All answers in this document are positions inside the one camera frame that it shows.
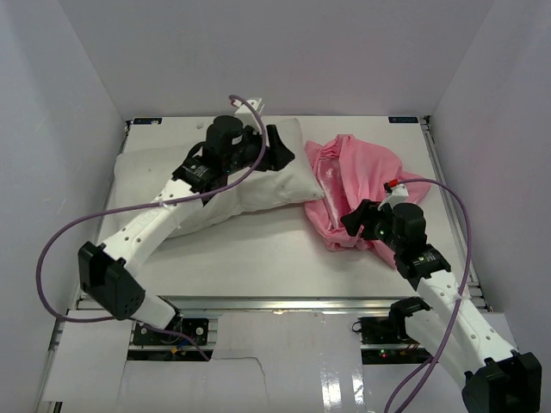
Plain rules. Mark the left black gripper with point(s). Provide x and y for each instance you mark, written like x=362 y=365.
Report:
x=277 y=155

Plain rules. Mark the right blue table label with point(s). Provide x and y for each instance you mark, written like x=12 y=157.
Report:
x=403 y=119

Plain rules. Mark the pink floral pillowcase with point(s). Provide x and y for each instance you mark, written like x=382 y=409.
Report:
x=350 y=170

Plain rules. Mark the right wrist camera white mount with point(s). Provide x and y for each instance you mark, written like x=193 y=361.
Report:
x=396 y=193

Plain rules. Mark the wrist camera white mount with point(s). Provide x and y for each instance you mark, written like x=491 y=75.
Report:
x=396 y=193
x=246 y=107

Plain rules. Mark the aluminium table front rail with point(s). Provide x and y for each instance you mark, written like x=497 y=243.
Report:
x=280 y=304

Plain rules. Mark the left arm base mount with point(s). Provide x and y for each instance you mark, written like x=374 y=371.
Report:
x=186 y=339

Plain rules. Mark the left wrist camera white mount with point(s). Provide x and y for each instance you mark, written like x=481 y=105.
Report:
x=246 y=107

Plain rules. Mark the white pillow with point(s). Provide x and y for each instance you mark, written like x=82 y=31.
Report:
x=140 y=175

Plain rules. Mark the left blue table label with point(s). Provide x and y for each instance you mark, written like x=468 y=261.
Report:
x=147 y=121

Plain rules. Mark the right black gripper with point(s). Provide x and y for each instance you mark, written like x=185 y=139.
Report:
x=366 y=212

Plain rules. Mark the blue table label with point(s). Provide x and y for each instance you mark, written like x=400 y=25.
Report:
x=403 y=119
x=147 y=121

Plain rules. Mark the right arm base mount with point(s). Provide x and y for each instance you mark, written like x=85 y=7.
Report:
x=384 y=339

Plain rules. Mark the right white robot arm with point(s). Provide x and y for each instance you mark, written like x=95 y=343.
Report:
x=491 y=374

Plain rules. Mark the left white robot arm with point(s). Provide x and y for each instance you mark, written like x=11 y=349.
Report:
x=107 y=271

